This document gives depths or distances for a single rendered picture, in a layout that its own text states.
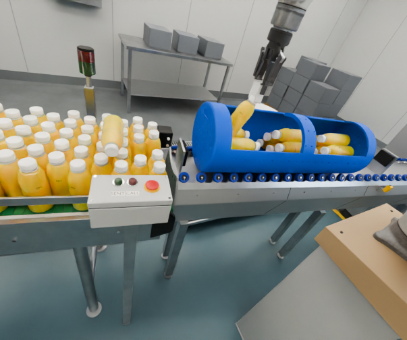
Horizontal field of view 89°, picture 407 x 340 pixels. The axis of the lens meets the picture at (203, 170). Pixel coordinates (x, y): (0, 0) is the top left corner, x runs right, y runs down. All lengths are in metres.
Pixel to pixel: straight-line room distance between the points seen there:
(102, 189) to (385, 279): 0.76
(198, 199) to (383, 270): 0.63
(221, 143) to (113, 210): 0.41
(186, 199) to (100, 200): 0.43
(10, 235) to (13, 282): 0.92
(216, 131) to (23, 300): 1.44
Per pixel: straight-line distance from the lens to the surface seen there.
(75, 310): 1.61
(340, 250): 0.79
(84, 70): 1.09
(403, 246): 0.87
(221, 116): 0.77
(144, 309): 1.58
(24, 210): 0.85
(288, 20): 0.80
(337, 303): 0.99
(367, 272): 0.77
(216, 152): 0.75
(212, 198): 0.93
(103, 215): 0.58
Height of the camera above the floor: 1.51
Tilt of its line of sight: 37 degrees down
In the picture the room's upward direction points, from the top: 17 degrees clockwise
